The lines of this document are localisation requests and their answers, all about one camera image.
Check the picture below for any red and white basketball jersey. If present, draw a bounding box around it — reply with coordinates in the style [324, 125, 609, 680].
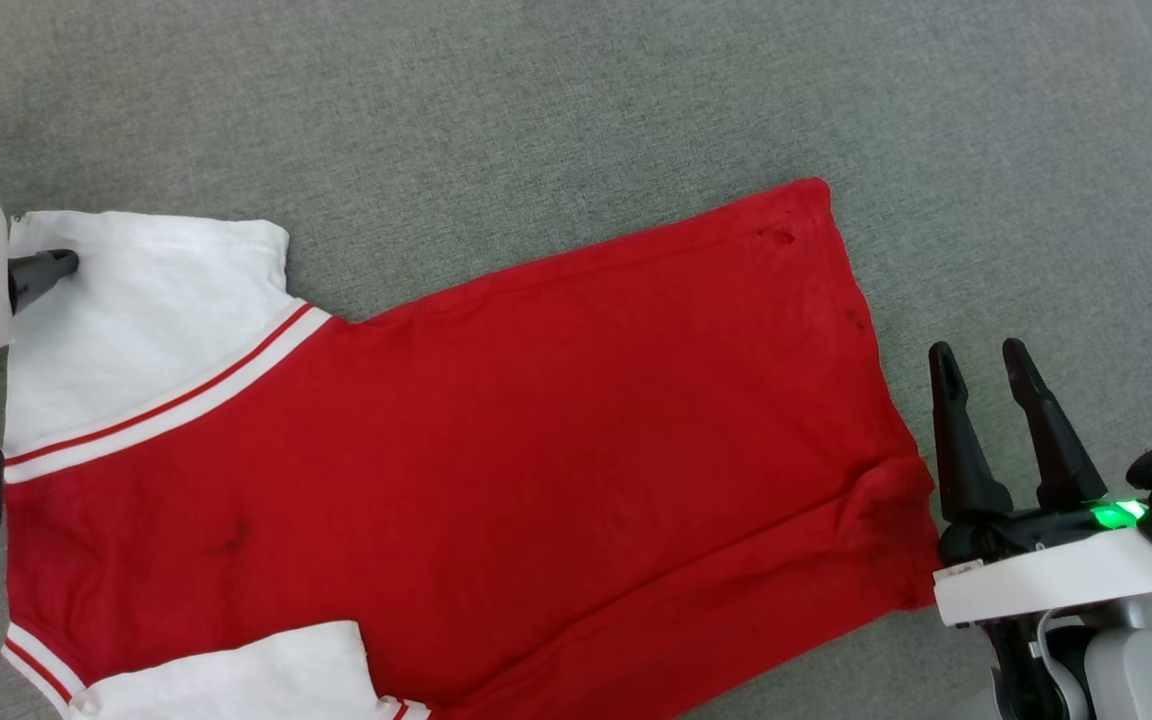
[0, 177, 941, 720]

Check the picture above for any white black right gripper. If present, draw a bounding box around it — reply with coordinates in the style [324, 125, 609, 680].
[928, 337, 1152, 629]

